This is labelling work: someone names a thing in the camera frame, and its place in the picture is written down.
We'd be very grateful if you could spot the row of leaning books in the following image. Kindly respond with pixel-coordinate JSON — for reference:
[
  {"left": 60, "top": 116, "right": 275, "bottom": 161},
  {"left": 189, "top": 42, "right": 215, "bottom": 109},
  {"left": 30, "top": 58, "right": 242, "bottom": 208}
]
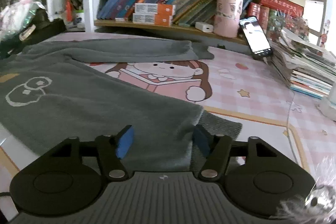
[{"left": 96, "top": 0, "right": 224, "bottom": 28}]

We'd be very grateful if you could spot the white charger block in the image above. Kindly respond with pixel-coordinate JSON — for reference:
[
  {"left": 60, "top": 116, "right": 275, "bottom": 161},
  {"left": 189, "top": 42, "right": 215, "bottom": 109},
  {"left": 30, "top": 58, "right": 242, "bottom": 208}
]
[{"left": 195, "top": 22, "right": 214, "bottom": 33}]

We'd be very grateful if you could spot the upper orange white box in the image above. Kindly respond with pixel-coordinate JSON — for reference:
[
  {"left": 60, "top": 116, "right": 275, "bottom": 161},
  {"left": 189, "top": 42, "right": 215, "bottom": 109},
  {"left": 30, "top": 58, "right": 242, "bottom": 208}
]
[{"left": 134, "top": 3, "right": 175, "bottom": 16}]

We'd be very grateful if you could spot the small card box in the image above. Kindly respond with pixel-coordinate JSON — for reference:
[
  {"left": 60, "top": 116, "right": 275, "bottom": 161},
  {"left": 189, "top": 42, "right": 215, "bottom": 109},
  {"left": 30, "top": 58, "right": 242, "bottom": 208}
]
[{"left": 115, "top": 18, "right": 129, "bottom": 22}]

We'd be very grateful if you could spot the white green lidded jar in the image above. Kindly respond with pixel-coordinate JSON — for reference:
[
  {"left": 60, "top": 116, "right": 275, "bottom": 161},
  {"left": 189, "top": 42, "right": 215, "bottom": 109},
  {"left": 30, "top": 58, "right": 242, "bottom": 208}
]
[{"left": 73, "top": 10, "right": 85, "bottom": 29}]

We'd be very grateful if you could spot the orange white box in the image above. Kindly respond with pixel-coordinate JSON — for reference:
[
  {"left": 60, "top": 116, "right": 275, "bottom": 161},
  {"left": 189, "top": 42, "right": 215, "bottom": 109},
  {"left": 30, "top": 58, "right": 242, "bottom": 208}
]
[
  {"left": 134, "top": 3, "right": 175, "bottom": 16},
  {"left": 133, "top": 13, "right": 173, "bottom": 27}
]

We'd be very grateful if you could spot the pink paper roll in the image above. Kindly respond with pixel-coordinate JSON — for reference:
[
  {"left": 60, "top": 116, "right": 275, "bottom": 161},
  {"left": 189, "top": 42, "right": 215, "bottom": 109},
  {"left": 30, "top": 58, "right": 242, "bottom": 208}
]
[{"left": 214, "top": 0, "right": 243, "bottom": 38}]

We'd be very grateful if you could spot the grey sweater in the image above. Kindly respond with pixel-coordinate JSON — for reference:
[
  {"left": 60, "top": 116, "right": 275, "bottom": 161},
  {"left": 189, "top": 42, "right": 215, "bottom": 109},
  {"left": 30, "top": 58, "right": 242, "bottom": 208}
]
[{"left": 1, "top": 39, "right": 242, "bottom": 172}]

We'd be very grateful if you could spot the lower orange white box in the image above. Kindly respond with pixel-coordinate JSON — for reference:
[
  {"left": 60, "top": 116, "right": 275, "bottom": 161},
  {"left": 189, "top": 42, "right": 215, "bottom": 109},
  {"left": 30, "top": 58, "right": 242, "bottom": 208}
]
[{"left": 133, "top": 13, "right": 173, "bottom": 27}]

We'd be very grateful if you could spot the smartphone with lit screen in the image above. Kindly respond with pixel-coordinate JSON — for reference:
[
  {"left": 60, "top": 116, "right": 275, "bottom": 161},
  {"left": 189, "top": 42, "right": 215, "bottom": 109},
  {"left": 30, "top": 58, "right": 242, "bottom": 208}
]
[{"left": 239, "top": 16, "right": 273, "bottom": 60}]

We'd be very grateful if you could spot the orange red figurine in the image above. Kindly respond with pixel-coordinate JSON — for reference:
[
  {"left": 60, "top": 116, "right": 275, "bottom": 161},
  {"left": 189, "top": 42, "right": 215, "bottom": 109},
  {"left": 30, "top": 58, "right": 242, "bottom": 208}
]
[{"left": 66, "top": 0, "right": 73, "bottom": 22}]

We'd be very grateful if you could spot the stack of notebooks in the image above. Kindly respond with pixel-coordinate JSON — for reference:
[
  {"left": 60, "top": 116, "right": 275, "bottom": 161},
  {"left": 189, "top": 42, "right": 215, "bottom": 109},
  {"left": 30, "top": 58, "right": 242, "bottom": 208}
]
[{"left": 270, "top": 28, "right": 335, "bottom": 99}]

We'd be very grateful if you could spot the red thick book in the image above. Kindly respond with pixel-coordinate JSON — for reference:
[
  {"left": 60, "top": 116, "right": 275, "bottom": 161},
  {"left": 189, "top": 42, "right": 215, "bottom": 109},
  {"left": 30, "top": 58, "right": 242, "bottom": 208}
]
[{"left": 253, "top": 0, "right": 304, "bottom": 18}]

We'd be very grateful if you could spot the white charging cable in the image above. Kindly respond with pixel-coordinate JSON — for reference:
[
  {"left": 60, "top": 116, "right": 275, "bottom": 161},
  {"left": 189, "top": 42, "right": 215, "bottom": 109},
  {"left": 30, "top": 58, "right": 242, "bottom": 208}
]
[{"left": 264, "top": 57, "right": 320, "bottom": 188}]

